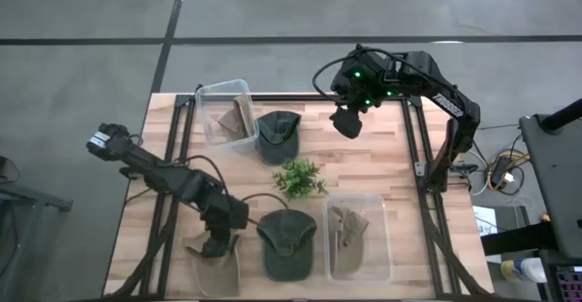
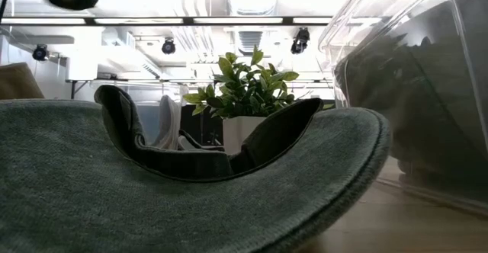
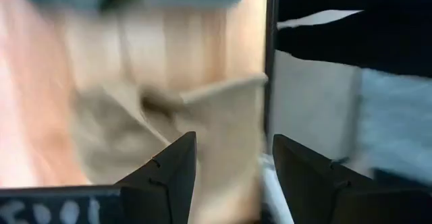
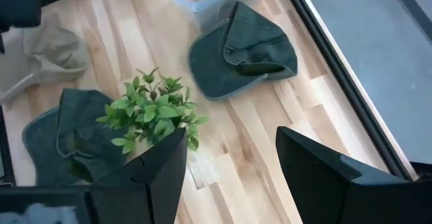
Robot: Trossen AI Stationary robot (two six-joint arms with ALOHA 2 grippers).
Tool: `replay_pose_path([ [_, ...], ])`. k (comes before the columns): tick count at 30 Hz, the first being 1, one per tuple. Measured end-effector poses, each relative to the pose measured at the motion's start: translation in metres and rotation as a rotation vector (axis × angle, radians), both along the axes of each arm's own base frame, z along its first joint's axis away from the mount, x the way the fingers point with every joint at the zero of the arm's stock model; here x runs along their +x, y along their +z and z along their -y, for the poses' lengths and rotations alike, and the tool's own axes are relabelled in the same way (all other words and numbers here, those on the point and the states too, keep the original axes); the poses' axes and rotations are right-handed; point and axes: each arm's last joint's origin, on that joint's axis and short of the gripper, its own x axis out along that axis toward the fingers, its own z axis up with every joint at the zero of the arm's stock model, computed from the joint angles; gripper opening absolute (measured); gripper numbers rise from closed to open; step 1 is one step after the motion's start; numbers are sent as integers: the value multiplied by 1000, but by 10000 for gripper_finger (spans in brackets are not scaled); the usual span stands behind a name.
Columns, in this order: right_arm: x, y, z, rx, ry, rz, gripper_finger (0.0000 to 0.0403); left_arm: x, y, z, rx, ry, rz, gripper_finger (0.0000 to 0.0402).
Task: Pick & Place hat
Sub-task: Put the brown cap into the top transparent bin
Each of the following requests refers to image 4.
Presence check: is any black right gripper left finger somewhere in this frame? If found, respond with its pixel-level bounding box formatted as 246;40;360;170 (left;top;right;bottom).
0;127;188;224

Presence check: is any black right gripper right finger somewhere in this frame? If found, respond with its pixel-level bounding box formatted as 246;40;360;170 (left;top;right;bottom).
275;125;432;224

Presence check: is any beige cap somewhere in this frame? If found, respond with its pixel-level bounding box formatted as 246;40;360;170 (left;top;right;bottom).
0;13;90;105

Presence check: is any dark green cap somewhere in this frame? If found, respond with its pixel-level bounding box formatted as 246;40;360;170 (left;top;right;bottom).
188;1;299;101
22;88;136;188

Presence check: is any artificial plant in white pot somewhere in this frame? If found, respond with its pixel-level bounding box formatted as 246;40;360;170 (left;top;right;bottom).
95;67;210;155

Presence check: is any clear plastic storage bin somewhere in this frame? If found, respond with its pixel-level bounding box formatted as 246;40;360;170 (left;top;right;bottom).
161;0;276;32

